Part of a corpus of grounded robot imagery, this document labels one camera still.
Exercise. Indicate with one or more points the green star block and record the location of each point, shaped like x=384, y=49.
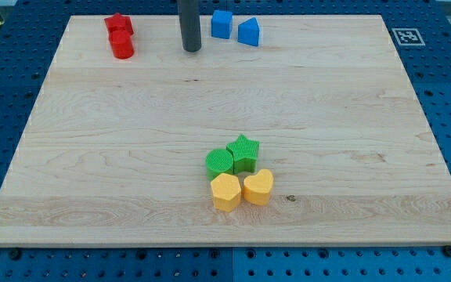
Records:
x=245, y=154

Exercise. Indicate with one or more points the red star block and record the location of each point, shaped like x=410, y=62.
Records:
x=119, y=22

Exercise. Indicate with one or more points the green cylinder block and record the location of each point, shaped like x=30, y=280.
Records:
x=218, y=161

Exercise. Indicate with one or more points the yellow hexagon block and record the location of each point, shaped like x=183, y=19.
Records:
x=226, y=192

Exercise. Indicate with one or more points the yellow heart block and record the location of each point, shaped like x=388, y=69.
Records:
x=258, y=187

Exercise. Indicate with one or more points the blue triangular prism block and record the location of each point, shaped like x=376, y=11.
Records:
x=249, y=32

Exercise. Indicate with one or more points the light wooden board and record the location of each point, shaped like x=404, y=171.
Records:
x=113, y=154

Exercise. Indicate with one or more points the blue cube block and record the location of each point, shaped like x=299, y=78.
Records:
x=221, y=24

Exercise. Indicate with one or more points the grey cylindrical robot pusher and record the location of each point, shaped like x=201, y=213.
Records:
x=189, y=22

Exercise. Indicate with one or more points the red cylinder block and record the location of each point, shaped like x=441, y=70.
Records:
x=121, y=44

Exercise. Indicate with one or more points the white fiducial marker tag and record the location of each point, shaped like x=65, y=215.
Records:
x=407, y=36

